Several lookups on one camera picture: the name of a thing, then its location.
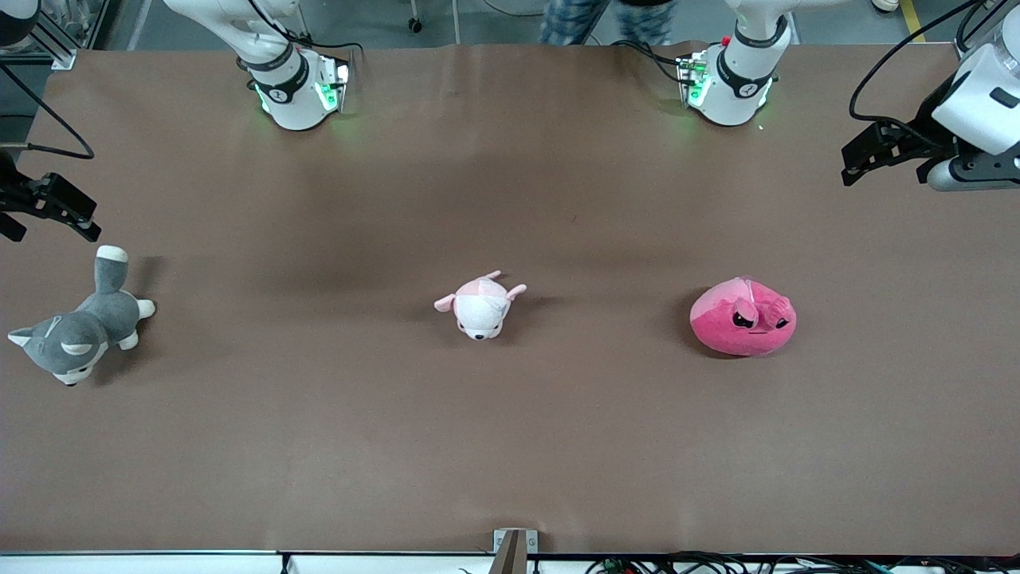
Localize tangled black cable bundle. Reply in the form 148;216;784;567
586;550;1020;574

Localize grey floor cable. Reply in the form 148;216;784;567
482;0;552;18

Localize black left arm base cable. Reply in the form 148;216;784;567
612;40;690;69

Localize brown table cover sheet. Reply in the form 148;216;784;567
0;40;1020;557

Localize black right arm base cable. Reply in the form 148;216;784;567
247;0;366;61

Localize grey white plush husky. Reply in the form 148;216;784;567
7;245;157;387

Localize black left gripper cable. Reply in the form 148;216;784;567
849;0;989;148

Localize white table edge strip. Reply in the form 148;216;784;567
0;550;495;574

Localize green lit right base box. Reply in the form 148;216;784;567
315;57;352;114

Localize white pink plush puppy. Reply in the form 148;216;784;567
433;270;528;341

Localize hot pink round plush toy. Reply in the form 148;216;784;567
689;276;798;360

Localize metal table edge bracket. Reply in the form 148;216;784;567
492;529;539;574

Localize black arm base cable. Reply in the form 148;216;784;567
612;40;690;69
247;0;366;61

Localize plaid trousered person legs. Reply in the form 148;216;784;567
539;0;678;46

